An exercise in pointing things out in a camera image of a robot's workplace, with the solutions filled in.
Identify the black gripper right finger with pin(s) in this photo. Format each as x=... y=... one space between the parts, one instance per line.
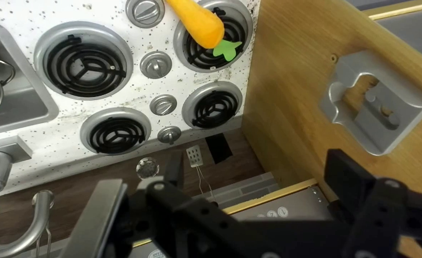
x=387 y=216

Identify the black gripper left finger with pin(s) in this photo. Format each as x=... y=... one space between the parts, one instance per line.
x=182 y=220

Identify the orange carrot plush toy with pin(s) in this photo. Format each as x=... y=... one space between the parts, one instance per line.
x=198 y=22

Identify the toy microwave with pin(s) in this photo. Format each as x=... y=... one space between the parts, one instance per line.
x=291 y=206

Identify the wooden toy kitchen unit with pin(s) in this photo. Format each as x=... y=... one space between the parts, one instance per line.
x=291 y=95

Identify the grey toy sink basin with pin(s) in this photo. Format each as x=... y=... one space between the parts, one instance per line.
x=21 y=103

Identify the black square patch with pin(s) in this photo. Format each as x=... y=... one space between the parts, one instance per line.
x=218 y=148

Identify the small silver stove knob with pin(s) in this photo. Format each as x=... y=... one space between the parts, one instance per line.
x=168 y=136
x=162 y=104

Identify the small black coil burner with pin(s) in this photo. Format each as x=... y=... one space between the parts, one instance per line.
x=116 y=136
x=214 y=108

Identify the medium silver stove knob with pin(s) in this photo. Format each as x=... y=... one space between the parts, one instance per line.
x=155 y=65

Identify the large black coil burner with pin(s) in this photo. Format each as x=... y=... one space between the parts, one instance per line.
x=197 y=57
x=83 y=67

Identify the large silver stove knob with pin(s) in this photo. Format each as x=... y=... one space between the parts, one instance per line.
x=145 y=11

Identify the silver bracket on wood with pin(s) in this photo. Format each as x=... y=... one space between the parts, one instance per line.
x=352 y=65

